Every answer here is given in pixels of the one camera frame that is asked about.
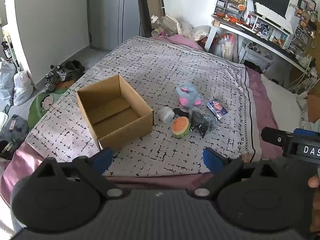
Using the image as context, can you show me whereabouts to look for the brown cardboard box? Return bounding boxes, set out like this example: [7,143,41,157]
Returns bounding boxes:
[76,74,154,153]

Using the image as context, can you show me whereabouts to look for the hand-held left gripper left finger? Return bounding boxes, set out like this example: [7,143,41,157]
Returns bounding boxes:
[32,147,125,198]

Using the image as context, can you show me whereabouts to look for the white duvet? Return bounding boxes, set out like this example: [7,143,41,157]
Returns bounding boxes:
[260,74,309,133]

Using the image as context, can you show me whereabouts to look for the grey cloth bundle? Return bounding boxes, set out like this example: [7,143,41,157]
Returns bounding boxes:
[0,114,29,143]

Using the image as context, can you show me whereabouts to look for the printed bag under desk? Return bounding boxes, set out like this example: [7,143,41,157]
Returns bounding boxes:
[217,32,237,60]

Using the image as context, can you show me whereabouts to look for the white desk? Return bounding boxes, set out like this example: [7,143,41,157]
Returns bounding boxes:
[204,17,313,75]

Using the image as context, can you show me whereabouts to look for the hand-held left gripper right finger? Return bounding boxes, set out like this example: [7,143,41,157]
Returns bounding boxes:
[193,147,284,198]

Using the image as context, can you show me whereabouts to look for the white desk shelf riser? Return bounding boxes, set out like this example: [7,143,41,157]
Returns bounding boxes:
[246,11,294,48]

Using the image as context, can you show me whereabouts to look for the small white plastic bag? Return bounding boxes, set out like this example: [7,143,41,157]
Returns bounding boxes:
[13,70,34,106]

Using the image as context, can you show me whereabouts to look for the black cloth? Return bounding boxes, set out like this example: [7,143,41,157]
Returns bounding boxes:
[189,107,222,138]

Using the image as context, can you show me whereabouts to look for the white wire rack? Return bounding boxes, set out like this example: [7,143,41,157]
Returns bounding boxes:
[239,40,274,68]

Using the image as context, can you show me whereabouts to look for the large white plastic bag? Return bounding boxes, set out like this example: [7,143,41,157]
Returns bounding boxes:
[0,57,17,105]

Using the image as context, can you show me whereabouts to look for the grey wardrobe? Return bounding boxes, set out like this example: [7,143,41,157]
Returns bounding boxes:
[89,0,145,52]

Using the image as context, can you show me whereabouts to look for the white keyboard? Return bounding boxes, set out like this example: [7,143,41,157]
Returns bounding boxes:
[254,2,293,29]

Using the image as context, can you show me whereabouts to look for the blue white tissue packet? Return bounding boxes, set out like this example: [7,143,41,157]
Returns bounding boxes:
[207,99,229,120]

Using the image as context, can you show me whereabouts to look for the white cables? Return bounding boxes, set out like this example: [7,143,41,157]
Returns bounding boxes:
[287,67,318,93]

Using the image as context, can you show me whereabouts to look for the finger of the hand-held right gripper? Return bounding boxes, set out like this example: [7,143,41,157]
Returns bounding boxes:
[261,127,290,151]

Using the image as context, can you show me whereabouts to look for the person's right hand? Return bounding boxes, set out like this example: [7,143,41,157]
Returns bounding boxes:
[308,174,320,188]

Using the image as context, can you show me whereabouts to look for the clear drawer organizer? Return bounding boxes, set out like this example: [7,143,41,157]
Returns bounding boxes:
[214,0,244,20]

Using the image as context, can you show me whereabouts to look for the framed picture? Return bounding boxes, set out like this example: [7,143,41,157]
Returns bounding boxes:
[297,0,318,13]

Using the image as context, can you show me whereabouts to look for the pile of white bags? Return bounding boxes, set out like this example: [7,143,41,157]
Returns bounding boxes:
[150,14,195,40]

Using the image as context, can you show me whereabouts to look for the grey black sneaker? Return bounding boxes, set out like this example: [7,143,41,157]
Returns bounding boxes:
[44,72,61,92]
[51,65,68,82]

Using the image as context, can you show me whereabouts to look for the grey pink plush toy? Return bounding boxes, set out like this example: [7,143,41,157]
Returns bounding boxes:
[176,81,203,108]

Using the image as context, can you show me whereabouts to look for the green cartoon floor mat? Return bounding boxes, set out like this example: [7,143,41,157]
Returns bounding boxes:
[27,80,75,130]

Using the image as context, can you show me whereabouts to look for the white black patterned blanket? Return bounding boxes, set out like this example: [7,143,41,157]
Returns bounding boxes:
[25,36,257,178]

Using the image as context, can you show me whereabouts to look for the white stuffed bag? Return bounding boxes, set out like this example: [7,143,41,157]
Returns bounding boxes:
[194,26,212,42]

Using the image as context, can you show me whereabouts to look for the orange slice plush toy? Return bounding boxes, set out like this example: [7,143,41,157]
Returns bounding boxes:
[171,116,192,138]

